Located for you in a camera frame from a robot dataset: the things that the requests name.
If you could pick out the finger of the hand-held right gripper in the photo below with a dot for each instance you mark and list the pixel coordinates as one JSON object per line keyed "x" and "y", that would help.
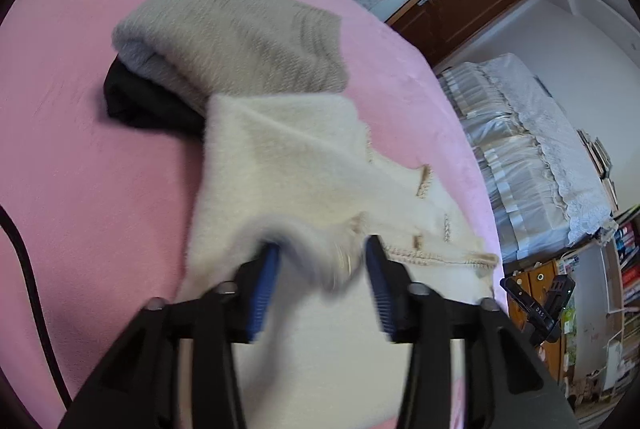
{"x": 515, "y": 291}

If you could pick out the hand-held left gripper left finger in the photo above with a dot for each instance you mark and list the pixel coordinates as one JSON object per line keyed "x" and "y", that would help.
{"x": 265, "y": 284}

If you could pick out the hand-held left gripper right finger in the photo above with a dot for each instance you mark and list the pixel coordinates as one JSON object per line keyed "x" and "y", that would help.
{"x": 377, "y": 279}

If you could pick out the white fuzzy cardigan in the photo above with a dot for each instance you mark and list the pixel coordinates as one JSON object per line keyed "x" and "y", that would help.
{"x": 300, "y": 159}

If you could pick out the wooden drawer cabinet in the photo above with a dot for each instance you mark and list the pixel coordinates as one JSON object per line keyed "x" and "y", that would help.
{"x": 542, "y": 269}

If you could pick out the white bookshelf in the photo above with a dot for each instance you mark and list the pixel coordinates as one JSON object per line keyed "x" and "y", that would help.
{"x": 616, "y": 289}

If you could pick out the row of shelf books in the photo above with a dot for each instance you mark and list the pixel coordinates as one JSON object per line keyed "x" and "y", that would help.
{"x": 630, "y": 249}

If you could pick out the white lace furniture cover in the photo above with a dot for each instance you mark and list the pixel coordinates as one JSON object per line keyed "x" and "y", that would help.
{"x": 520, "y": 149}

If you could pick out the stack of books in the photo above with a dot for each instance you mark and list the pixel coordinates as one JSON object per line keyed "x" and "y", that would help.
{"x": 597, "y": 159}

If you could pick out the black folded garment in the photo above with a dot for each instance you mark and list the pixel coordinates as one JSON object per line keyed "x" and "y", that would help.
{"x": 135, "y": 104}

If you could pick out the pink bed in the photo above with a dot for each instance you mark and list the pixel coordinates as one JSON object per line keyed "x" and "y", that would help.
{"x": 75, "y": 159}

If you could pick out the grey knit sweater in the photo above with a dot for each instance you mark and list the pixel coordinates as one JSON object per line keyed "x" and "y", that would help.
{"x": 225, "y": 24}

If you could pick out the brown wooden door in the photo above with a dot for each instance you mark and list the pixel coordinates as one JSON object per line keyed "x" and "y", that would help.
{"x": 465, "y": 9}

